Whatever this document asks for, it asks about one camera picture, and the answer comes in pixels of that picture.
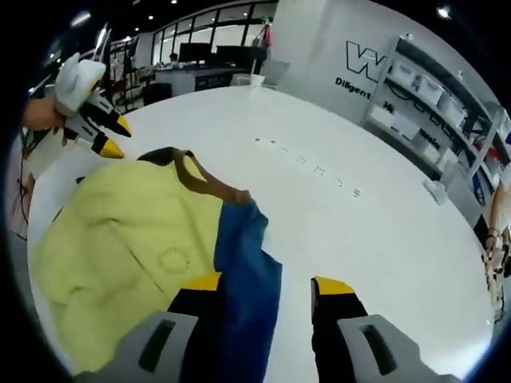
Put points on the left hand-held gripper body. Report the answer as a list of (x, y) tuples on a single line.
[(76, 85)]

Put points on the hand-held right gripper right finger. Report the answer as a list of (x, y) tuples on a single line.
[(339, 307)]

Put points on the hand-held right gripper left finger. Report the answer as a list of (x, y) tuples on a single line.
[(187, 331)]

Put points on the yellow and blue garment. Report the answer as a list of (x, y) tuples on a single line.
[(120, 223)]

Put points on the black office chair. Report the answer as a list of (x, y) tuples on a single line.
[(157, 93)]

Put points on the black computer monitor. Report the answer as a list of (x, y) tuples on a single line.
[(235, 56), (195, 54)]

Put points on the grey office desk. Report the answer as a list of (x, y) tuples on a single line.
[(207, 77)]

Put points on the white crumpled cloth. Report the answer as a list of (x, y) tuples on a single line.
[(435, 191)]

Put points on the white paper cup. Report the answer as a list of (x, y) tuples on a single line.
[(256, 80)]

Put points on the grey office chair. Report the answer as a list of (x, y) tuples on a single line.
[(276, 72)]

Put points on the hanging pink bag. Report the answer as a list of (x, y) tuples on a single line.
[(268, 36)]

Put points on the group of white storage bins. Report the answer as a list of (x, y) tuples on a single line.
[(431, 89)]

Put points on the grey metal shelving rack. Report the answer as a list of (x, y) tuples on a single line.
[(393, 60)]

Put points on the round ceiling light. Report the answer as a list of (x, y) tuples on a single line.
[(443, 12)]

